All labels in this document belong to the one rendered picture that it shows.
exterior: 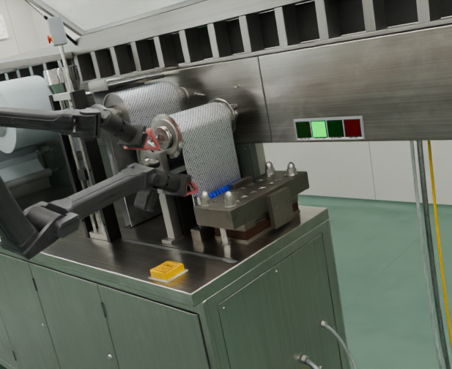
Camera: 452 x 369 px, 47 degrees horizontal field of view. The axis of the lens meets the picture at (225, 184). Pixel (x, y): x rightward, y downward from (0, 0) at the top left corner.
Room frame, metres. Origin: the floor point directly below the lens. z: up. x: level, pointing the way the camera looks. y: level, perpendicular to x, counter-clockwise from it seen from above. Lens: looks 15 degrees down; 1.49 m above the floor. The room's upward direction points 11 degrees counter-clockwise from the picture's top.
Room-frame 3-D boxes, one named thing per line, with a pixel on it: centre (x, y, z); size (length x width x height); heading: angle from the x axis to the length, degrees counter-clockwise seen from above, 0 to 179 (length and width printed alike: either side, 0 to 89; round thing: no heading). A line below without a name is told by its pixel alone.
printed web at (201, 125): (1.85, 0.16, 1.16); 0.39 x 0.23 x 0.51; 45
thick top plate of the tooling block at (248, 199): (1.66, -0.09, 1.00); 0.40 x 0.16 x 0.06; 135
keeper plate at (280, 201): (1.61, -0.16, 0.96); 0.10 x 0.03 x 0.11; 135
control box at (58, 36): (2.09, 0.52, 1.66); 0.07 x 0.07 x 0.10; 19
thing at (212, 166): (1.72, 0.03, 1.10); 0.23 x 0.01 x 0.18; 135
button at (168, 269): (1.40, 0.21, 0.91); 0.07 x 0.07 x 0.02; 45
